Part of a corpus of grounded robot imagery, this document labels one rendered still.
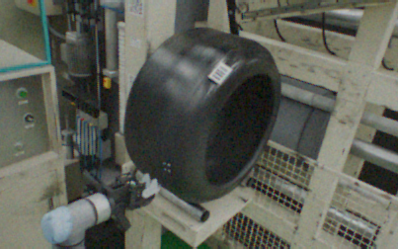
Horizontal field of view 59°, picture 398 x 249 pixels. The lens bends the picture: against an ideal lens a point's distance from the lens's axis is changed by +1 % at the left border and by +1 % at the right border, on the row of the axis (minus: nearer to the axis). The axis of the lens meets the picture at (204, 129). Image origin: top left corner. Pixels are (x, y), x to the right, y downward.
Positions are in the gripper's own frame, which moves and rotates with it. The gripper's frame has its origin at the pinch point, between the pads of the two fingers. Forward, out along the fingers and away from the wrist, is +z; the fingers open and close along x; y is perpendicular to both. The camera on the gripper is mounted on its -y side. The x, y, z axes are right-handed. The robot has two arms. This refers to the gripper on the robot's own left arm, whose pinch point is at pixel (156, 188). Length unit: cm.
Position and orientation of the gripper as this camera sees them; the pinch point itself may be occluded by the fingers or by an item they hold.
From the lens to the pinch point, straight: 111.7
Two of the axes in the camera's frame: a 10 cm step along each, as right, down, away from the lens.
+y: 1.8, -9.1, -3.8
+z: 6.2, -2.0, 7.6
